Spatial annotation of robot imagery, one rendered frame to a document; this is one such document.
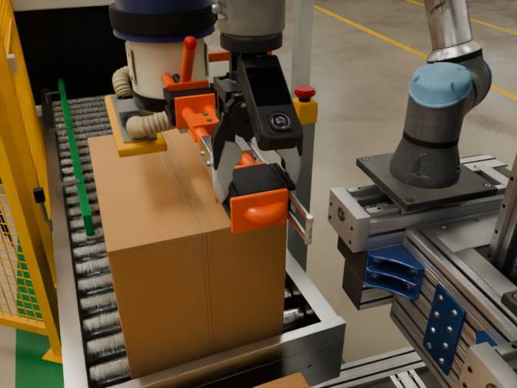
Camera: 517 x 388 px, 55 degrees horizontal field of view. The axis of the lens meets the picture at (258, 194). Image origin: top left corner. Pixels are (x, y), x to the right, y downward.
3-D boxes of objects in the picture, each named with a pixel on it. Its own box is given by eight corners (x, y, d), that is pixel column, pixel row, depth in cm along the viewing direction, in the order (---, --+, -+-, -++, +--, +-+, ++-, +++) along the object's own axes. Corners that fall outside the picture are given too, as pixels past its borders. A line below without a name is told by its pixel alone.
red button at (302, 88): (290, 98, 165) (290, 86, 163) (308, 95, 167) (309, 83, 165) (299, 105, 160) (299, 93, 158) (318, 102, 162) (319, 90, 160)
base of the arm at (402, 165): (432, 153, 121) (440, 114, 116) (473, 182, 109) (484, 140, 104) (377, 162, 117) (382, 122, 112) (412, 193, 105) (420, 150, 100)
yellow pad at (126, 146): (105, 102, 130) (101, 83, 128) (143, 98, 133) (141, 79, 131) (118, 158, 103) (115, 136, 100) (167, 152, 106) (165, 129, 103)
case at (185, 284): (107, 245, 171) (87, 137, 151) (220, 222, 183) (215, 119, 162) (131, 382, 122) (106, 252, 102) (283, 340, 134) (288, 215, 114)
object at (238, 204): (215, 201, 69) (213, 168, 67) (265, 192, 71) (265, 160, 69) (232, 234, 62) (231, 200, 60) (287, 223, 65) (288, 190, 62)
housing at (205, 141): (198, 162, 80) (197, 135, 78) (239, 155, 82) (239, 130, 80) (210, 182, 74) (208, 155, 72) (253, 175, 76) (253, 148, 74)
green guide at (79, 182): (46, 94, 299) (43, 79, 295) (65, 91, 303) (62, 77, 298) (63, 241, 172) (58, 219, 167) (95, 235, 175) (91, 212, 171)
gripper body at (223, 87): (268, 113, 68) (268, 21, 62) (291, 138, 61) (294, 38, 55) (213, 120, 66) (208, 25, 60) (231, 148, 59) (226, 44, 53)
